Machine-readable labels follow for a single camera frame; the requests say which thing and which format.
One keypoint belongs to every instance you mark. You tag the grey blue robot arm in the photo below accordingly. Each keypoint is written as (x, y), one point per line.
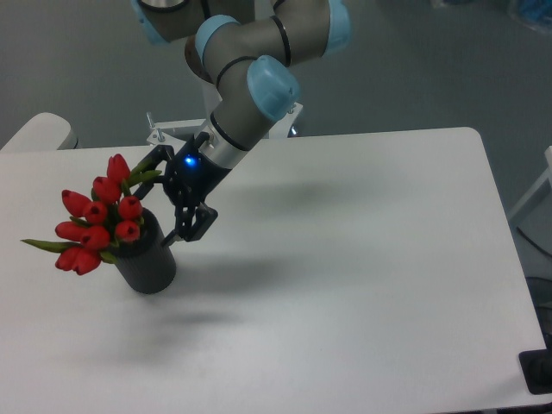
(249, 62)

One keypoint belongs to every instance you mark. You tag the red tulip bouquet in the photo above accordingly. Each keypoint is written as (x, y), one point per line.
(109, 216)

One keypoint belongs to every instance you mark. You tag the black table clamp device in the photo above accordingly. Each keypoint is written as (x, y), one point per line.
(536, 367)

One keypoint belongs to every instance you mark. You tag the white frame at right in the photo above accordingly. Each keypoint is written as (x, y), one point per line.
(537, 192)

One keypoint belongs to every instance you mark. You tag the blue plastic bag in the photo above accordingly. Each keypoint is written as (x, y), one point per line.
(534, 14)

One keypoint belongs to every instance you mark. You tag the dark grey ribbed vase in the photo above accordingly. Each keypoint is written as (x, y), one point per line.
(147, 265)

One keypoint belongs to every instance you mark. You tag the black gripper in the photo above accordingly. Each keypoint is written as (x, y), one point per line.
(188, 178)

